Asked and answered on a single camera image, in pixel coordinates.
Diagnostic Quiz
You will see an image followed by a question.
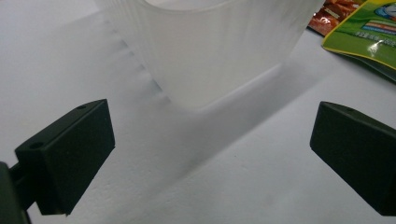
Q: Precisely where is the green and red snack pouch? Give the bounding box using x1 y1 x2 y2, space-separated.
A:
307 0 367 37

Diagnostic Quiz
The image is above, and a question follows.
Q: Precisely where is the yellow spout pouch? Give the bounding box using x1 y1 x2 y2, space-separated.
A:
321 0 396 84

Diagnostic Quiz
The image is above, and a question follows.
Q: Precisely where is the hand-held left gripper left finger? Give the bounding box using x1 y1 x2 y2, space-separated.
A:
14 99 116 217

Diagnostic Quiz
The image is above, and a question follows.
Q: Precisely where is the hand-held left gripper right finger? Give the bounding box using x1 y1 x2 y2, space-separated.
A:
309 101 396 217

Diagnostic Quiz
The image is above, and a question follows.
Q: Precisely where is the clear plastic storage container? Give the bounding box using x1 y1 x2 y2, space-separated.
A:
94 0 326 110

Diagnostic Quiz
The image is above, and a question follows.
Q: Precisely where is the white table mat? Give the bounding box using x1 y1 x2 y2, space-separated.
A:
0 0 396 224

